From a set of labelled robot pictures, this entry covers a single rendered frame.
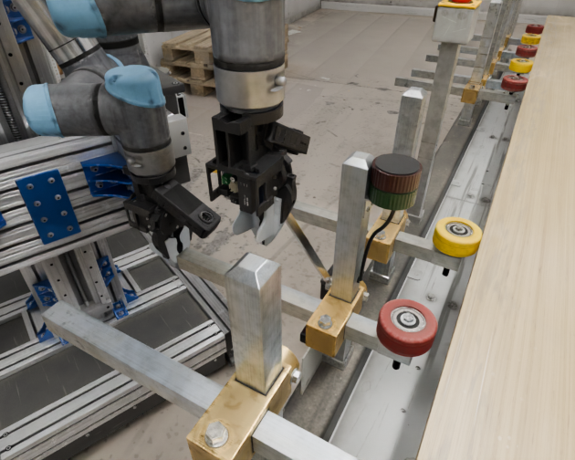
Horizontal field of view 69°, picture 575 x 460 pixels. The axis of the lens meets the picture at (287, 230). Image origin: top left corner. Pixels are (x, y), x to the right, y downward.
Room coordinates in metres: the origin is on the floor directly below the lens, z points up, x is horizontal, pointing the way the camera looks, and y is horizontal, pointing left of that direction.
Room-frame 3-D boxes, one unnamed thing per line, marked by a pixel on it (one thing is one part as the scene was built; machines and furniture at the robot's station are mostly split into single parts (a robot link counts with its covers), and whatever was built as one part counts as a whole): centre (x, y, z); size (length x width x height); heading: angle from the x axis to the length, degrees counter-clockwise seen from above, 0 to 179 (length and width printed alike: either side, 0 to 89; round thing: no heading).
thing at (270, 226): (0.45, 0.03, 1.02); 0.06 x 0.03 x 0.09; 151
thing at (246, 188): (0.45, 0.04, 1.13); 0.09 x 0.08 x 0.12; 151
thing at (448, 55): (0.93, -0.34, 0.93); 0.05 x 0.05 x 0.45; 61
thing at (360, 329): (0.49, 0.00, 0.84); 0.43 x 0.03 x 0.04; 61
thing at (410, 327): (0.39, -0.17, 0.85); 0.08 x 0.08 x 0.11
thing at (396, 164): (0.46, -0.13, 1.01); 0.06 x 0.06 x 0.22; 61
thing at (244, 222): (0.46, 0.06, 1.02); 0.06 x 0.03 x 0.09; 151
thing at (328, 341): (0.46, -0.08, 0.85); 0.14 x 0.06 x 0.05; 151
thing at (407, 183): (0.46, -0.13, 1.10); 0.06 x 0.06 x 0.02
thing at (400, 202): (0.46, -0.13, 1.08); 0.06 x 0.06 x 0.02
